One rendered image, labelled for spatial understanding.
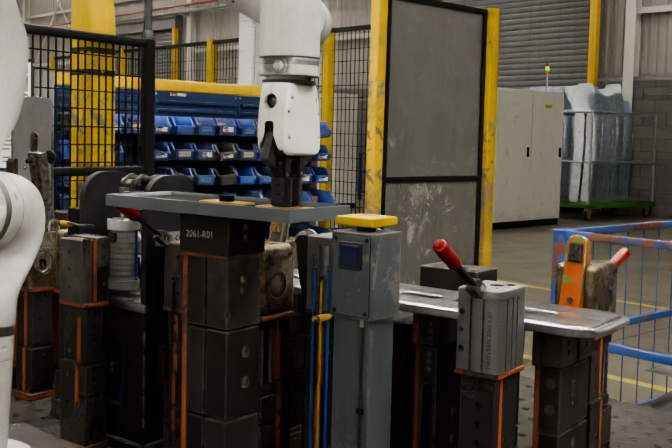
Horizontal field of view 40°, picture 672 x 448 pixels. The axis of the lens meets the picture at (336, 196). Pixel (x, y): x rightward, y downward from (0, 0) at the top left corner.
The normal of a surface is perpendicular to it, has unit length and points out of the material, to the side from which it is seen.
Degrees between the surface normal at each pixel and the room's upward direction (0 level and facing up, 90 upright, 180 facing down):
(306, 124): 90
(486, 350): 90
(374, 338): 90
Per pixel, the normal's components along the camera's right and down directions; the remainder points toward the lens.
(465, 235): 0.66, 0.07
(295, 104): 0.84, 0.03
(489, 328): -0.60, 0.04
